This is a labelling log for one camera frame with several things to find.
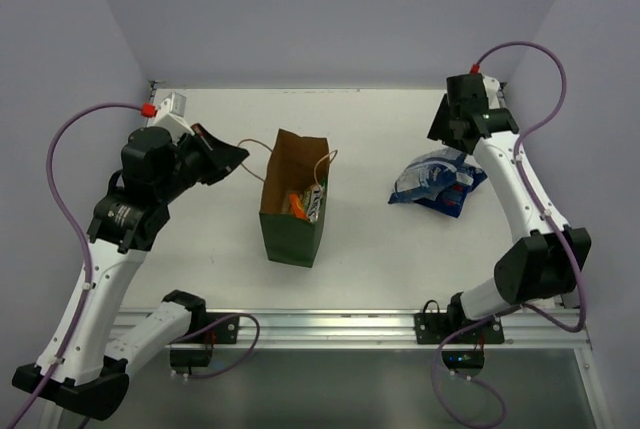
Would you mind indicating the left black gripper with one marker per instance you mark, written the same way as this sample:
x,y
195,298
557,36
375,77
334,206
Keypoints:
x,y
201,156

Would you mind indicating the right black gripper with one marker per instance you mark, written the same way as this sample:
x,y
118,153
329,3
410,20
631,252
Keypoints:
x,y
439,121

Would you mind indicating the blue snack packet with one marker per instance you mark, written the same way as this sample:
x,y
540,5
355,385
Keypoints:
x,y
450,200
427,175

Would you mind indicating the green paper bag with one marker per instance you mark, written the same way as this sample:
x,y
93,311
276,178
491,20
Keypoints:
x,y
295,163

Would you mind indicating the orange snack packet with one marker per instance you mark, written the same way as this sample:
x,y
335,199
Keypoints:
x,y
294,205

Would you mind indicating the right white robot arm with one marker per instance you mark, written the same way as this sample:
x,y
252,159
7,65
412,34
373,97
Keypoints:
x,y
547,254

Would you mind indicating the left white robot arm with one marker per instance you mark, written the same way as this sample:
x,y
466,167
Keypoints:
x,y
82,370

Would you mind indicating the green white snack bar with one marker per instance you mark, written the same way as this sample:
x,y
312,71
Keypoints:
x,y
313,201

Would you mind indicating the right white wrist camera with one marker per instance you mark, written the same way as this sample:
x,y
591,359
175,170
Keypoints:
x,y
492,87

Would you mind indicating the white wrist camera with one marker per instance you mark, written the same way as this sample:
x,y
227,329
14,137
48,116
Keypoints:
x,y
492,87
170,116

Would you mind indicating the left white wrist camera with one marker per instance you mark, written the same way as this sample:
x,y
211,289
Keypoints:
x,y
170,116

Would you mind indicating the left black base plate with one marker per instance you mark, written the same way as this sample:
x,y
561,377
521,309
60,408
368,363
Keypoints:
x,y
201,357

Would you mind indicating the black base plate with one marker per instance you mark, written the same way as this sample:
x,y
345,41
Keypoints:
x,y
201,357
466,353

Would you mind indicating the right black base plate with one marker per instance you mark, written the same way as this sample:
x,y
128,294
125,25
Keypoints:
x,y
466,353

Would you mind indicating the aluminium mounting rail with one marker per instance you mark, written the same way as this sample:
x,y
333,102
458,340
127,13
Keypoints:
x,y
393,330

